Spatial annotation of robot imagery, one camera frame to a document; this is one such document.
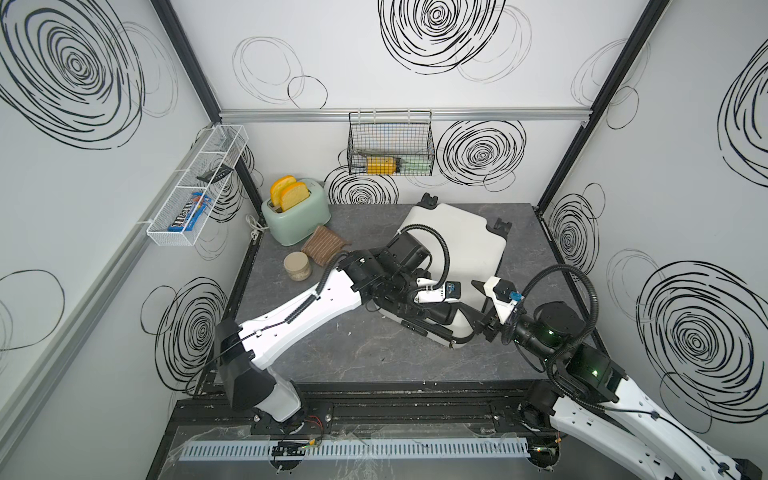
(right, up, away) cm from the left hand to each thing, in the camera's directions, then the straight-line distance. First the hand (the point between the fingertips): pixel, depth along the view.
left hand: (428, 295), depth 70 cm
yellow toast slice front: (-41, +28, +26) cm, 56 cm away
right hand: (+8, +2, -6) cm, 11 cm away
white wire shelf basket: (-61, +43, +22) cm, 78 cm away
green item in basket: (-1, +35, +17) cm, 39 cm away
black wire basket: (-7, +45, +29) cm, 54 cm away
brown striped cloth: (-33, +11, +37) cm, 51 cm away
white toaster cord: (-60, +17, +42) cm, 75 cm away
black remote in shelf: (-55, +32, +10) cm, 64 cm away
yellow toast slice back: (-46, +30, +26) cm, 61 cm away
